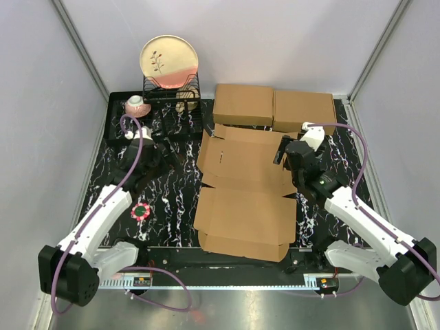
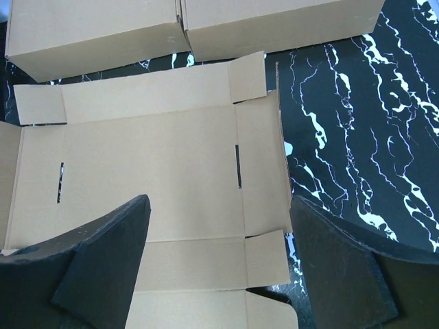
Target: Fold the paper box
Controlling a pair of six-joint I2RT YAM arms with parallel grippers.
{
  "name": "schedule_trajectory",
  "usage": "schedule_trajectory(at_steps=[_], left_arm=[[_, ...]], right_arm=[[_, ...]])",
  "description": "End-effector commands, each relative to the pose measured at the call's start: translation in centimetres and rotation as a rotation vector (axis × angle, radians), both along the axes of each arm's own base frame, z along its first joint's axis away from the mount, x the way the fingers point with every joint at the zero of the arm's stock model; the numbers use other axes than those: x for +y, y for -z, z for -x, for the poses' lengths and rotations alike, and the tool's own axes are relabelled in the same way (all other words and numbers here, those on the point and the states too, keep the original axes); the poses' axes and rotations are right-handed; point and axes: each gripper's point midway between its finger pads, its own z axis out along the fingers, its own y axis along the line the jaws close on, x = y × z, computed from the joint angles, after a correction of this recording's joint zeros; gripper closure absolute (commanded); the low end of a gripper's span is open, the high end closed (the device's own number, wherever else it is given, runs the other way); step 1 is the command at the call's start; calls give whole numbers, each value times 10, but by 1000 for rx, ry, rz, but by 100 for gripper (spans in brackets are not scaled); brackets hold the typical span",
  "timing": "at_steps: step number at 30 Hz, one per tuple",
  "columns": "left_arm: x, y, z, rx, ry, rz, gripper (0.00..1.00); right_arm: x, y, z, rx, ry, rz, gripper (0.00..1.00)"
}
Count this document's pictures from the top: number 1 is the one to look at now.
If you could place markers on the cardboard box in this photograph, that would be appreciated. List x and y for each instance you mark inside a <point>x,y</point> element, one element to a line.
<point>245,105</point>
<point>293,108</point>
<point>244,206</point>

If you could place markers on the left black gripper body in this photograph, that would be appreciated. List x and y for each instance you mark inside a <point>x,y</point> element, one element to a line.
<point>157,166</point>

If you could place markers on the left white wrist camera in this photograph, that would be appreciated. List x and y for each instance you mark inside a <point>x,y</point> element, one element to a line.
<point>144,133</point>

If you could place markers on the pink green flower coaster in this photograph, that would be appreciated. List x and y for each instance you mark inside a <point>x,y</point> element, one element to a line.
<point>140,212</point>

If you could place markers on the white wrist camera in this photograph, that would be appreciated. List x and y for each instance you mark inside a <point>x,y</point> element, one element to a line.
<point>144,133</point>
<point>313,134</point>

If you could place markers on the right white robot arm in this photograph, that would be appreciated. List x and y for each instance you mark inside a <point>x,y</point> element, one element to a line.
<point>401,265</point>

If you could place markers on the cream pink floral plate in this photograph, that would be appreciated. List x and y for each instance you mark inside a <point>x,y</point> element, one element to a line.
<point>169,61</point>

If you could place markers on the black wire plate rack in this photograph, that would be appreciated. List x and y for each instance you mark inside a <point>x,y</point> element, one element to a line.
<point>154,94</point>

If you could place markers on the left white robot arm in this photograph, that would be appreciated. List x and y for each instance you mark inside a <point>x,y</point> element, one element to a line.
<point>73,269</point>

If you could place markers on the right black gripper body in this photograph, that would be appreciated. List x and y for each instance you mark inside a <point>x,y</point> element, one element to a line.
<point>295,179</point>

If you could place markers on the cream ceramic mug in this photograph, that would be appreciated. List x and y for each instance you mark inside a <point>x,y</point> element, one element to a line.
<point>185,94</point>

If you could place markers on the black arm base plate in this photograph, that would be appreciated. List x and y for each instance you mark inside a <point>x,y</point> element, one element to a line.
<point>194,264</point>

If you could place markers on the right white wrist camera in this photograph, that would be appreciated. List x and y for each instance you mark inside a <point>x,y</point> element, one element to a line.
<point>313,134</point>

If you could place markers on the pink patterned bowl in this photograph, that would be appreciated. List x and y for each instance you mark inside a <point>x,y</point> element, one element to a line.
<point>136,107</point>

